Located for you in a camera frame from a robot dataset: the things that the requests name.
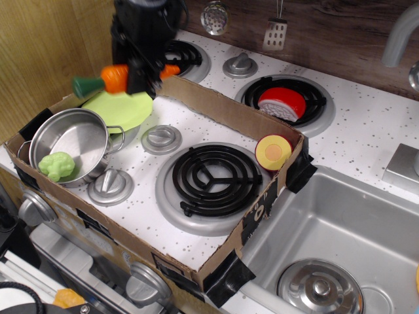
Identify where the brown cardboard fence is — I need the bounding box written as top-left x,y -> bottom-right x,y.
5,77 -> 316,313

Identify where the hanging metal spatula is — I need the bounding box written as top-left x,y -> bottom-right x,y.
262,1 -> 287,52

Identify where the upper grey stove knob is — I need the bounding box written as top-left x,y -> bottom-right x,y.
141,125 -> 183,155

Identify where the black cable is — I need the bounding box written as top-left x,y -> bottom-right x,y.
0,281 -> 45,314

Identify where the right front oven knob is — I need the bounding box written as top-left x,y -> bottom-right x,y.
125,262 -> 172,308

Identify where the stainless steel sink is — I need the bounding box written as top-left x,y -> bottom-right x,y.
221,167 -> 418,313

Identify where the grey faucet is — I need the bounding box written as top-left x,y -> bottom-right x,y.
381,1 -> 418,99

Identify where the front black stove burner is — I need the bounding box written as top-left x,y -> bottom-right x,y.
155,142 -> 270,237

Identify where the lower grey stove knob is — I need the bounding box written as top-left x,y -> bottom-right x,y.
88,169 -> 134,207

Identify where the silver sink drain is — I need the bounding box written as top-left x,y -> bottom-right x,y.
276,258 -> 365,313

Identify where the hanging metal strainer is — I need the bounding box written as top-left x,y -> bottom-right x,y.
200,1 -> 230,36

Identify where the back left stove burner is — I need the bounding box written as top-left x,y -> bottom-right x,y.
166,40 -> 211,83

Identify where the yellow red toy fruit half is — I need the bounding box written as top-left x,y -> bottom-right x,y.
255,135 -> 293,171

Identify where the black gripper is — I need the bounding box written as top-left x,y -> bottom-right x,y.
111,19 -> 170,97

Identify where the orange toy carrot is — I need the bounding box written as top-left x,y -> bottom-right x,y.
71,64 -> 179,99

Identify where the light green plate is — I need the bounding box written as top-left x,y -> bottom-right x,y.
82,92 -> 153,134

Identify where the green toy broccoli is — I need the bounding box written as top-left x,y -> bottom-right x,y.
38,152 -> 75,182

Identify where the left front oven knob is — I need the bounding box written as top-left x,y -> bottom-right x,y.
18,190 -> 58,226

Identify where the back right stove burner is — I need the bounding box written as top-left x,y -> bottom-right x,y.
234,75 -> 336,138

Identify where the oven knob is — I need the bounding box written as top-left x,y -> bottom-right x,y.
125,262 -> 172,308
18,190 -> 58,226

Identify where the red toy cheese wedge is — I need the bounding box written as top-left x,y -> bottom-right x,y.
257,87 -> 307,122

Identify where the yellow toy piece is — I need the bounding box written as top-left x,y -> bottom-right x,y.
52,288 -> 85,309

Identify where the back grey stove knob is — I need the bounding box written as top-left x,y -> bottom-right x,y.
223,52 -> 259,79

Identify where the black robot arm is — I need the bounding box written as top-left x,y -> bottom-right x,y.
111,0 -> 189,99

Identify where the grey stove knob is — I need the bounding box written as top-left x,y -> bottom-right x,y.
223,52 -> 259,79
88,169 -> 134,207
141,125 -> 183,155

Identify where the stainless steel pot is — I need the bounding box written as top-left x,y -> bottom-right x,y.
17,108 -> 125,188

